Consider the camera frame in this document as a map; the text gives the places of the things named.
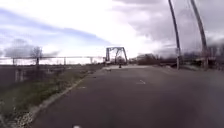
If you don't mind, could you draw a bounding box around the steel truss bridge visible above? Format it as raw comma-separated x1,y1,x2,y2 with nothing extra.
105,46,129,66

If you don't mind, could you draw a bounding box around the row of trees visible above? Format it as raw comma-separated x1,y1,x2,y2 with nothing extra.
134,44,224,68

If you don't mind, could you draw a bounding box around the asphalt road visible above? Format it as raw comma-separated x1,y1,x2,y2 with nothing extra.
29,64,224,128

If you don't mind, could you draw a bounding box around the fence with posts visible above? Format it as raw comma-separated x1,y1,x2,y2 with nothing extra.
0,55,104,83

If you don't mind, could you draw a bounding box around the thin leaning utility pole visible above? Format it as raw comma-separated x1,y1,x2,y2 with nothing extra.
167,0,184,71

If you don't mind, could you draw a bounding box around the bare tree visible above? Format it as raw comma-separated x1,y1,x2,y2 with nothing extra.
30,45,44,66

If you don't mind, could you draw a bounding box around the pale kerb strip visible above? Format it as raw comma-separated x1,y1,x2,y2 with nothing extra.
13,68,101,128

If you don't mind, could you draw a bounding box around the grass verge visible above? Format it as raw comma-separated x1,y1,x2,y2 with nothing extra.
0,63,105,125

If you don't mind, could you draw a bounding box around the thick leaning utility pole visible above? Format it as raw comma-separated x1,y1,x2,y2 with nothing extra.
189,0,210,70

